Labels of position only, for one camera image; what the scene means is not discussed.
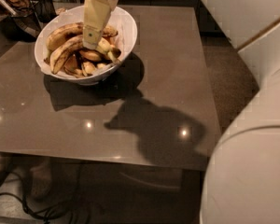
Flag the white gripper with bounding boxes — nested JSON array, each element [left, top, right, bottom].
[[83, 0, 118, 49]]

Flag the large spotted banana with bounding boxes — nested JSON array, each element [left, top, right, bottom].
[[46, 22, 119, 51], [49, 35, 121, 74]]

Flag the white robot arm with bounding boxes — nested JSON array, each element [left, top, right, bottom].
[[178, 0, 280, 224]]

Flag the white bowl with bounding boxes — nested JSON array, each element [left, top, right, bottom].
[[35, 6, 137, 86]]

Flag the small banana pieces in bowl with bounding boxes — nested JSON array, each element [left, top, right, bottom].
[[53, 50, 119, 78]]

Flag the black mesh pen cup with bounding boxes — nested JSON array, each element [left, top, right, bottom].
[[31, 0, 57, 23]]

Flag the dark mesh tray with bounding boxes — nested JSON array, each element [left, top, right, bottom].
[[10, 8, 41, 42]]

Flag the black cable on floor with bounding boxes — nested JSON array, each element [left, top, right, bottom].
[[0, 161, 91, 224]]

